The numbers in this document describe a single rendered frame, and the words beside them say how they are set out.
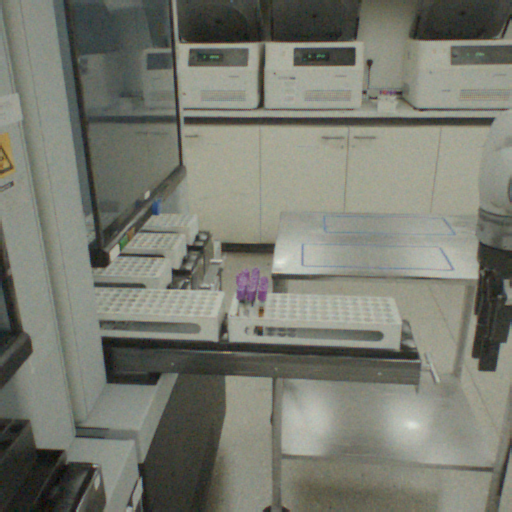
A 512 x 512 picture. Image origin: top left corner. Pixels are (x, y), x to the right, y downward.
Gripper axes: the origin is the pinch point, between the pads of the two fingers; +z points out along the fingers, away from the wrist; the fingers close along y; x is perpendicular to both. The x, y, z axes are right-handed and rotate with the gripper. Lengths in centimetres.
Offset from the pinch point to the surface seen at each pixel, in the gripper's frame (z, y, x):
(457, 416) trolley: 52, -45, 13
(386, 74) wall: -25, -292, 19
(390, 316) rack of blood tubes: -6.5, 1.3, -17.2
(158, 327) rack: -2, 0, -60
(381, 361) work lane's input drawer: -0.9, 6.8, -19.0
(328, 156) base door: 16, -228, -20
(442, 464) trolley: 52, -26, 4
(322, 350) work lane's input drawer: -1.9, 5.7, -29.0
